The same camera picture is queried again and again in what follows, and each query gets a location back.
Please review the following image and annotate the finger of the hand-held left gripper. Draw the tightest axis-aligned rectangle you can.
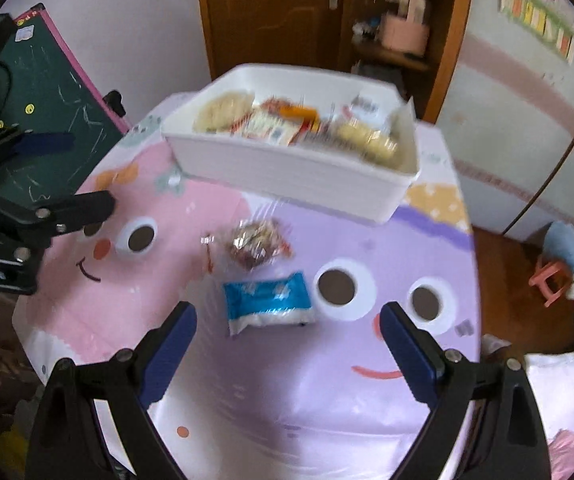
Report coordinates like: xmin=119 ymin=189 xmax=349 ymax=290
xmin=0 ymin=125 xmax=75 ymax=161
xmin=0 ymin=190 xmax=117 ymax=251

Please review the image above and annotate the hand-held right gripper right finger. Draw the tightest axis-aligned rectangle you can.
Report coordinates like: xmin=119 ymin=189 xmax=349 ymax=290
xmin=379 ymin=301 xmax=552 ymax=480

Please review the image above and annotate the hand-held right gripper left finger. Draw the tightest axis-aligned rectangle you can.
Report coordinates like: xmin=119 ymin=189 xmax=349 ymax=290
xmin=26 ymin=301 xmax=199 ymax=480

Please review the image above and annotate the blue snack packet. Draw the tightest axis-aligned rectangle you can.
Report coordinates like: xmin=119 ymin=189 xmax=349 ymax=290
xmin=223 ymin=271 xmax=317 ymax=337

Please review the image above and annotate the clear red-edged popcorn packet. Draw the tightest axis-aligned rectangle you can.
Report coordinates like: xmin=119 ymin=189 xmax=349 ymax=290
xmin=202 ymin=217 xmax=295 ymax=273

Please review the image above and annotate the beige puffed snack packet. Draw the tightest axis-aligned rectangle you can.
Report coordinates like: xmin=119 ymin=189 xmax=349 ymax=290
xmin=193 ymin=90 xmax=257 ymax=135

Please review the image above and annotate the red label rice snack packet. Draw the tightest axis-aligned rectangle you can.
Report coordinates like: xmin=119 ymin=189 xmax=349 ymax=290
xmin=232 ymin=107 xmax=308 ymax=146

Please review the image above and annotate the white plastic storage bin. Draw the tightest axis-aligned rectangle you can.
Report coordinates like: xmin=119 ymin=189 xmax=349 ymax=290
xmin=159 ymin=62 xmax=424 ymax=226

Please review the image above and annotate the large clear printed snack packet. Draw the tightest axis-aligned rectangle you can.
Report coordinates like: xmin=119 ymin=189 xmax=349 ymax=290
xmin=329 ymin=117 xmax=400 ymax=163

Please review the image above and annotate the dark snack packet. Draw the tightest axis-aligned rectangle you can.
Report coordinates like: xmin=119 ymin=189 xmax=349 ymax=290
xmin=297 ymin=120 xmax=338 ymax=148

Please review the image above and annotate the orange snack packet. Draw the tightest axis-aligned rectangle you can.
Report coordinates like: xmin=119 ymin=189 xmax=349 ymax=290
xmin=267 ymin=100 xmax=318 ymax=121

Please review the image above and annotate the white snack packet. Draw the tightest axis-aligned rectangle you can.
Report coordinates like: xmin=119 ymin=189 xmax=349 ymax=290
xmin=342 ymin=90 xmax=390 ymax=123

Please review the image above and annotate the pink stool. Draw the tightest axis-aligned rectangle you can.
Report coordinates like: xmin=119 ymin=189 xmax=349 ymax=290
xmin=529 ymin=257 xmax=568 ymax=308

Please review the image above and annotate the white pillow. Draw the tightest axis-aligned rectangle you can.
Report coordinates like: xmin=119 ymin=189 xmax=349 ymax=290
xmin=524 ymin=342 xmax=574 ymax=441

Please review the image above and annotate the blue plush toy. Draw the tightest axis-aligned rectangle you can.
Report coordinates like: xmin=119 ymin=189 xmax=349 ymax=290
xmin=544 ymin=220 xmax=574 ymax=301

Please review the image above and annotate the brown wooden door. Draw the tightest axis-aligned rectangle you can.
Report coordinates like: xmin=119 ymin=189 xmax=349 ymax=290
xmin=196 ymin=0 xmax=348 ymax=83

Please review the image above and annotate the brown wooden shelf cabinet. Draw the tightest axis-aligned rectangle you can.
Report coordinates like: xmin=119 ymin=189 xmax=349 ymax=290
xmin=339 ymin=0 xmax=478 ymax=123

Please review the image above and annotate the pink round container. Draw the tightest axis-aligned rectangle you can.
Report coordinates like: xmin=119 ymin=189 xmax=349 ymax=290
xmin=379 ymin=14 xmax=430 ymax=57

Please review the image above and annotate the green chalkboard with pink frame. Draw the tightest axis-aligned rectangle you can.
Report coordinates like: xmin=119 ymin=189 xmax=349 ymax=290
xmin=0 ymin=4 xmax=130 ymax=206

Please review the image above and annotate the colourful wall poster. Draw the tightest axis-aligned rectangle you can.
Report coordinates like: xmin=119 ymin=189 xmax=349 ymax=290
xmin=498 ymin=0 xmax=574 ymax=66

